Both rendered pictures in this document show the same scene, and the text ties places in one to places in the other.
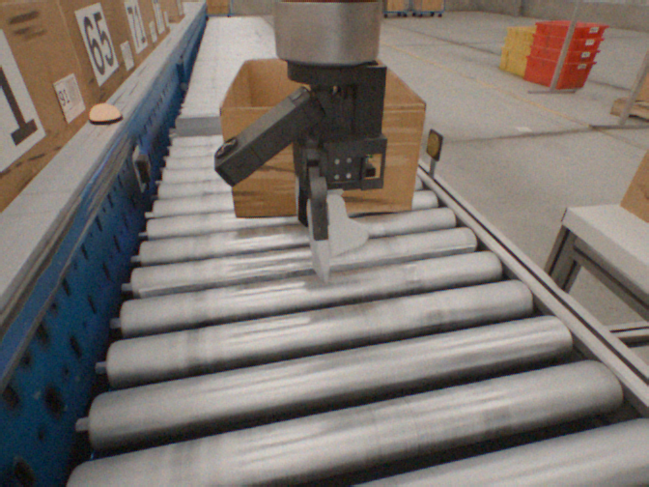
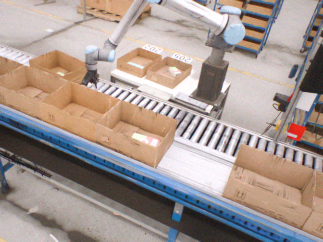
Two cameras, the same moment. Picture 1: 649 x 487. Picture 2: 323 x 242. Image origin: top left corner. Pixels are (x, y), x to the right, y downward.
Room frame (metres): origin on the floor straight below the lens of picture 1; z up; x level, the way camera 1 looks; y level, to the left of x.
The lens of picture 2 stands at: (-1.19, 1.42, 2.11)
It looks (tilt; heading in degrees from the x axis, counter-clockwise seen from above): 37 degrees down; 302
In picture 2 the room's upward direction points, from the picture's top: 8 degrees clockwise
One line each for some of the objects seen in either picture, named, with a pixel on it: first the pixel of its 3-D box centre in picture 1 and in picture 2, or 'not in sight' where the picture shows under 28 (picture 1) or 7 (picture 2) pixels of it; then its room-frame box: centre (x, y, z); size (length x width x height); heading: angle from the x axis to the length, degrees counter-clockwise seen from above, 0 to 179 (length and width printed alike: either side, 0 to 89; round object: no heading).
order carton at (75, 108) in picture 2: not in sight; (82, 111); (0.04, 0.39, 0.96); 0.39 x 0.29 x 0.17; 12
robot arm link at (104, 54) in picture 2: not in sight; (106, 54); (0.29, -0.08, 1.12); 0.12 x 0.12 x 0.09; 38
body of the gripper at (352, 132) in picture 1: (333, 128); (92, 74); (0.38, -0.01, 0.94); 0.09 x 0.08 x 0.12; 102
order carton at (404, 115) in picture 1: (317, 124); (60, 71); (0.74, 0.01, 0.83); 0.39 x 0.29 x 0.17; 4
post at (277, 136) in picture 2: not in sight; (294, 100); (-0.97, -0.58, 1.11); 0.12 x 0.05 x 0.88; 12
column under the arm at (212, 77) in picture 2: not in sight; (211, 79); (-0.29, -0.74, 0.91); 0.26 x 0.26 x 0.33; 9
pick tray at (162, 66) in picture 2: not in sight; (169, 71); (0.14, -0.76, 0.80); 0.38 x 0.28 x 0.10; 96
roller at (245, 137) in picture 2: not in sight; (239, 153); (-0.82, -0.26, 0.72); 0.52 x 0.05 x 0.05; 102
